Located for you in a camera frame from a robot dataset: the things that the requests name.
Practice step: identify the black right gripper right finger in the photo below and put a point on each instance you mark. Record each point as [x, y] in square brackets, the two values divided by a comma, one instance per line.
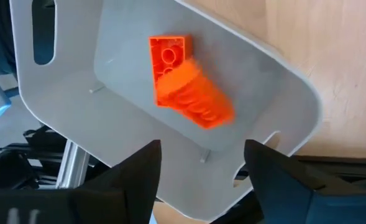
[310, 205]

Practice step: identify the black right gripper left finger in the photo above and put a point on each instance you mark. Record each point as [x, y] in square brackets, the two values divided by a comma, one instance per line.
[92, 205]

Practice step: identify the orange toy building block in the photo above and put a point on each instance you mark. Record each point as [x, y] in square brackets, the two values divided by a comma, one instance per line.
[201, 102]
[167, 53]

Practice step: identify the light grey plastic bin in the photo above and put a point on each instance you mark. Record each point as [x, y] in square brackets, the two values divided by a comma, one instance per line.
[123, 118]

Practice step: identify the silver aluminium bracket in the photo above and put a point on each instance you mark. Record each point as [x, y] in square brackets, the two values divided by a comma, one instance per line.
[72, 168]

